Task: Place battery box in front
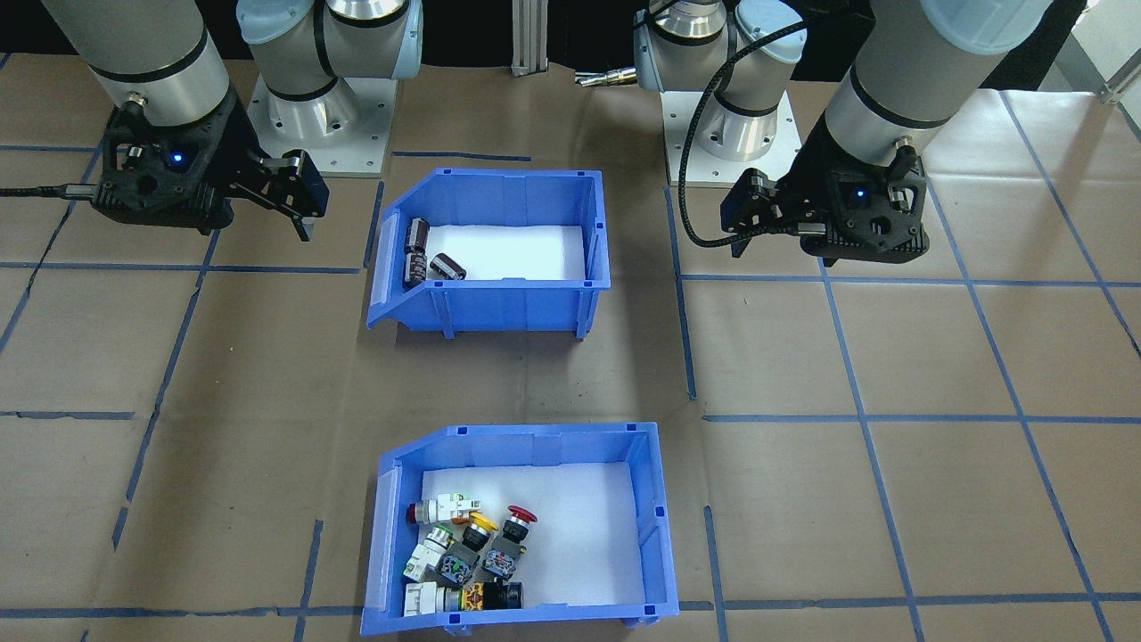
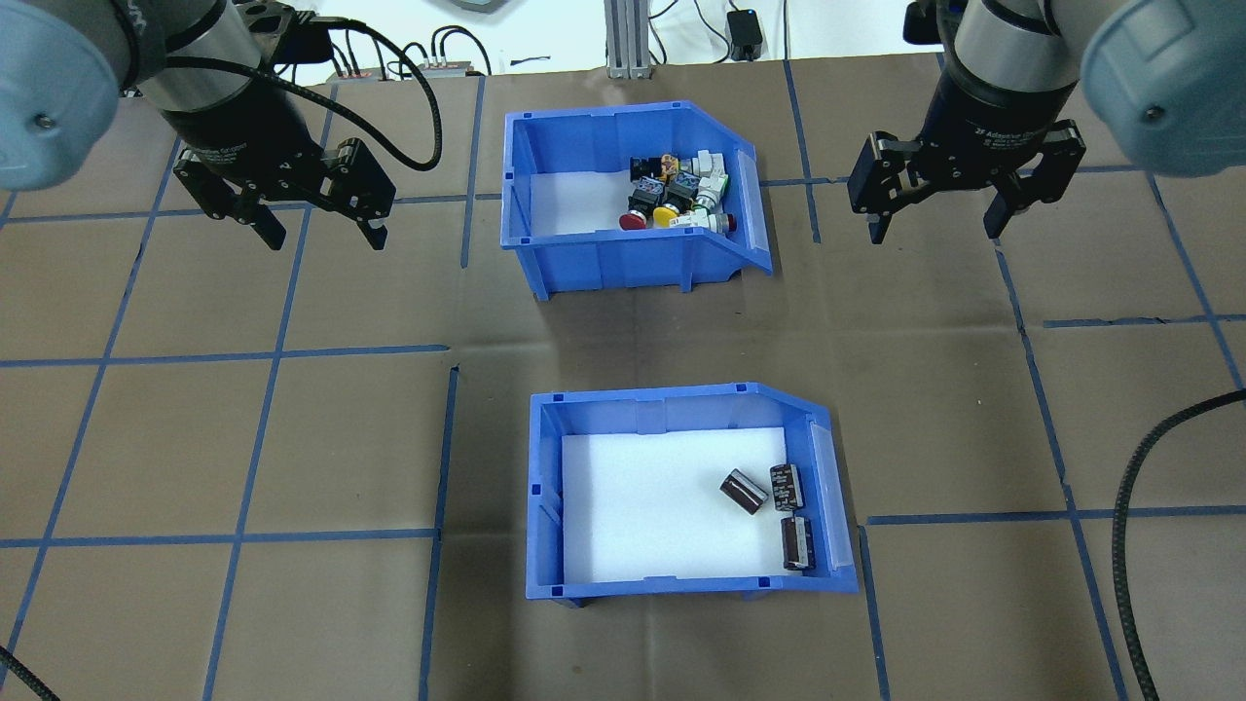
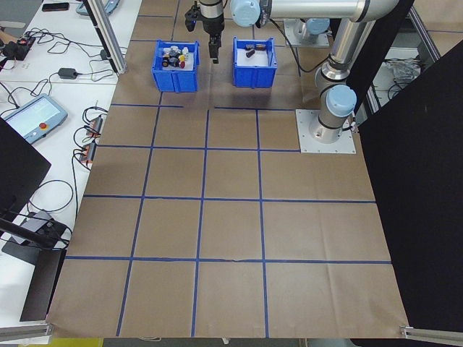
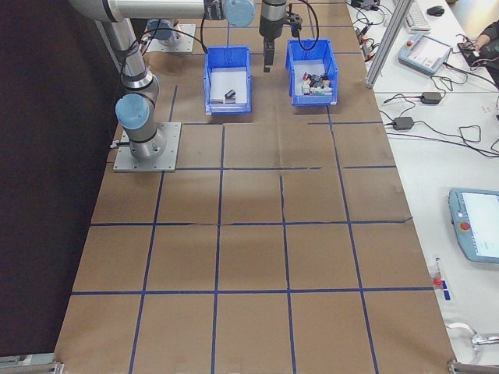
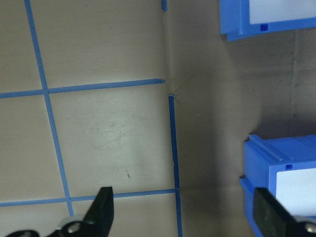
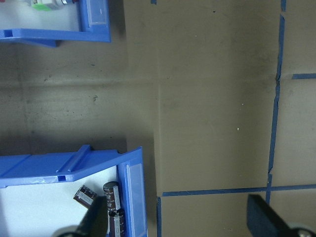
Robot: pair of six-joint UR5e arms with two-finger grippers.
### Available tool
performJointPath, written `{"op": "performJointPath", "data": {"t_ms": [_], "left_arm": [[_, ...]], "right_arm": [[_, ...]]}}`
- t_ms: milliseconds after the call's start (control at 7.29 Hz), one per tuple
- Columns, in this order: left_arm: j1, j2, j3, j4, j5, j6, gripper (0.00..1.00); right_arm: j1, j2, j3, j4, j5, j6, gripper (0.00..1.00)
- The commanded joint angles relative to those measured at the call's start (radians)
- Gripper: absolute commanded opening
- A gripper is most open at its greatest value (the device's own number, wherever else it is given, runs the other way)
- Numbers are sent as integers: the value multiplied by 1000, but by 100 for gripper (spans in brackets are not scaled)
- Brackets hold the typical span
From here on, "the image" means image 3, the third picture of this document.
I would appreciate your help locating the yellow push button switch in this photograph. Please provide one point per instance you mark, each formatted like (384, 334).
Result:
(165, 59)

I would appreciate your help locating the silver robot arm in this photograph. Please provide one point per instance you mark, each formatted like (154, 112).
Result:
(347, 47)
(307, 32)

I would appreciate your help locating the red black electronic device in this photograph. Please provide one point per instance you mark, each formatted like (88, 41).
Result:
(20, 45)

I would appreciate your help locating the grey push button switch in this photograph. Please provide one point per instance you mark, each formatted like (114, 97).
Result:
(175, 52)
(184, 51)

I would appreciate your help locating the blue bin with push buttons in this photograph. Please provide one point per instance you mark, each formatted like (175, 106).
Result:
(177, 79)

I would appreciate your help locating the white push button switch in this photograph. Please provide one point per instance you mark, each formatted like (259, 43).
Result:
(168, 50)

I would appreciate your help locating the white foam liner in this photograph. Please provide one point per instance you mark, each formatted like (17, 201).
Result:
(260, 59)

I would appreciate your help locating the red mushroom push button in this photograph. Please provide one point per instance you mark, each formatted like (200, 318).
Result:
(182, 65)

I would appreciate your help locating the black monitor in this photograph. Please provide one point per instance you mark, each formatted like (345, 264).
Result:
(18, 170)

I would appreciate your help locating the aluminium frame post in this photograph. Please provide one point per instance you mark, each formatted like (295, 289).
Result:
(108, 39)

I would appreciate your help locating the pile of push-button switches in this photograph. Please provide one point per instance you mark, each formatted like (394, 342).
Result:
(192, 59)

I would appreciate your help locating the black frame cover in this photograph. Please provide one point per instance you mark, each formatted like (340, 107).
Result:
(423, 180)

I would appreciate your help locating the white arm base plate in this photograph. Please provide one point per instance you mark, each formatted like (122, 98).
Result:
(289, 40)
(304, 144)

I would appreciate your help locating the blue bin with capacitors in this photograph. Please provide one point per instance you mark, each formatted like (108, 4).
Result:
(253, 76)

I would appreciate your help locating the black power adapter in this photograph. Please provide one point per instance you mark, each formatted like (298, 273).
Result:
(67, 73)

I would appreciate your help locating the white side table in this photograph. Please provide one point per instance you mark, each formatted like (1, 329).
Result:
(108, 94)

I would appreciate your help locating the black smartphone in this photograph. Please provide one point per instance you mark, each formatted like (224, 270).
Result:
(55, 6)

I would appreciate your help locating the black monitor stand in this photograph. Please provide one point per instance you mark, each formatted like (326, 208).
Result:
(38, 285)

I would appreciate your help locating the aluminium extrusion bar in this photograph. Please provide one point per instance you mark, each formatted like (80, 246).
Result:
(430, 332)
(25, 330)

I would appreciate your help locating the small grey box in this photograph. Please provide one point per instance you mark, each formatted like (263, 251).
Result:
(36, 221)

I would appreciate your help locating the metal frame bar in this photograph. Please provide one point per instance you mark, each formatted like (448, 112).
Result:
(421, 29)

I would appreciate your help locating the black push button switch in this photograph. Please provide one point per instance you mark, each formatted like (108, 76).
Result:
(174, 62)

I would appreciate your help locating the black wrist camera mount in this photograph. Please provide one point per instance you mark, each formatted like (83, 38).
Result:
(191, 16)

